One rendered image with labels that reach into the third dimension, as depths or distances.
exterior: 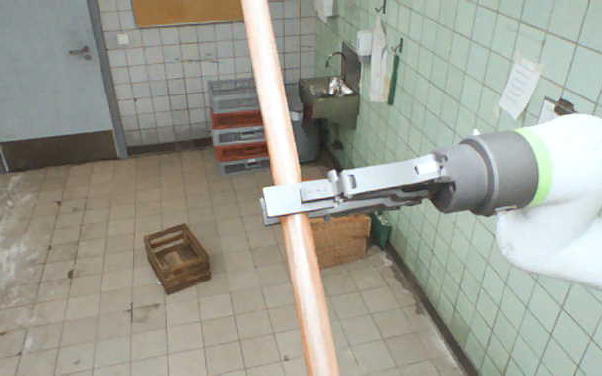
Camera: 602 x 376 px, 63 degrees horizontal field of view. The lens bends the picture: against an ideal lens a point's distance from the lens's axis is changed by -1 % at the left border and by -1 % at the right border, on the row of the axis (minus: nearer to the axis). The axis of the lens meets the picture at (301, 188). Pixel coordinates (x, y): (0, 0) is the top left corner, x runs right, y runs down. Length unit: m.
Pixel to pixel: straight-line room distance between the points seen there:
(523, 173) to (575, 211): 0.11
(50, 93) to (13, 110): 0.35
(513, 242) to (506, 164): 0.17
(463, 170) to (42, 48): 4.29
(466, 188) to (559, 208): 0.14
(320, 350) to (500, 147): 0.28
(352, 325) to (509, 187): 2.53
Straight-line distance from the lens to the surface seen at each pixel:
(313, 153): 4.56
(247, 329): 3.03
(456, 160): 0.55
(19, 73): 4.75
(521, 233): 0.70
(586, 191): 0.64
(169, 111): 4.78
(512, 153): 0.58
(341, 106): 3.72
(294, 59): 4.76
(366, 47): 3.43
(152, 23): 4.51
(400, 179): 0.50
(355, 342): 2.97
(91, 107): 4.76
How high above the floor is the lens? 2.25
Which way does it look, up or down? 32 degrees down
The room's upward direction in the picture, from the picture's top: straight up
